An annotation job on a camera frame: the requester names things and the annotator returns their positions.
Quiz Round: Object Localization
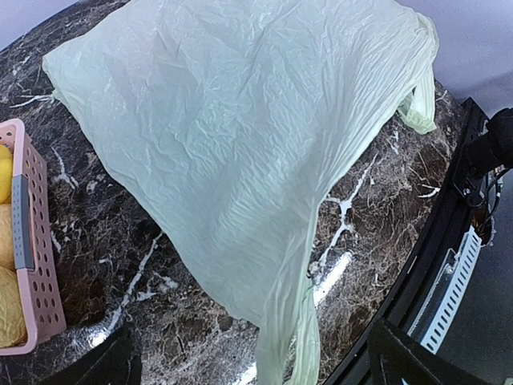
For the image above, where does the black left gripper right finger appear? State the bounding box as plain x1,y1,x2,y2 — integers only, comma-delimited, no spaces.
367,318,487,385

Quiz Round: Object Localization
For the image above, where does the pink plastic basket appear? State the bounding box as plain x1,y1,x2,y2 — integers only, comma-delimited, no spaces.
1,119,67,356

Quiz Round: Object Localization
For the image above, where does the black front rail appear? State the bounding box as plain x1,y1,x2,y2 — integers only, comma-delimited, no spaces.
326,99,487,384

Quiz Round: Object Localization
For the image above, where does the white slotted cable duct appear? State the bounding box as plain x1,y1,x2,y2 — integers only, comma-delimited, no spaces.
408,227,481,354

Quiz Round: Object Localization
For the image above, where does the yellow toy lemon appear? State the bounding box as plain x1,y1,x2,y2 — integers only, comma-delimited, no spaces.
0,145,13,204

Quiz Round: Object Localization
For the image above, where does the light green plastic bag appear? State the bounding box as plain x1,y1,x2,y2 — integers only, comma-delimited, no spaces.
42,1,439,384

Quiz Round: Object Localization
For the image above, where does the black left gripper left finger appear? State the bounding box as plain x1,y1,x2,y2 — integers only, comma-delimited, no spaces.
42,326,142,385

